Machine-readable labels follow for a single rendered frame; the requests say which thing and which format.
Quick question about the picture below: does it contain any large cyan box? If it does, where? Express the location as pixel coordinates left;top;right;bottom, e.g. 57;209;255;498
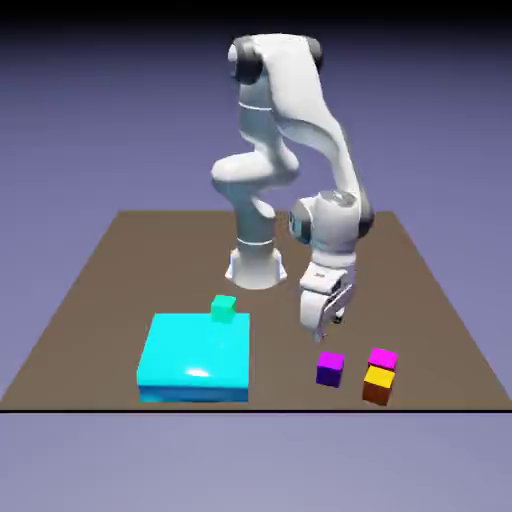
136;312;252;404

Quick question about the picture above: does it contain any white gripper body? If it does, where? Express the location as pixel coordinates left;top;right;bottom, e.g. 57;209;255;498
298;282;354;336

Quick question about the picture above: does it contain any small green cube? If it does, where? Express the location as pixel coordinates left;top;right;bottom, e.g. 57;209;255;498
210;294;238;324

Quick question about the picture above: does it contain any small orange cube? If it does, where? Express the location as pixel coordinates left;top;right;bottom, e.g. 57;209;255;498
362;365;396;407

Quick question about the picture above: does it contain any small magenta cube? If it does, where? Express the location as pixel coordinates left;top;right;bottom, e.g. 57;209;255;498
367;346;399;372

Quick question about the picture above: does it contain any small purple cube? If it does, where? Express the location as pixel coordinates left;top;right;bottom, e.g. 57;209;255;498
315;351;346;389

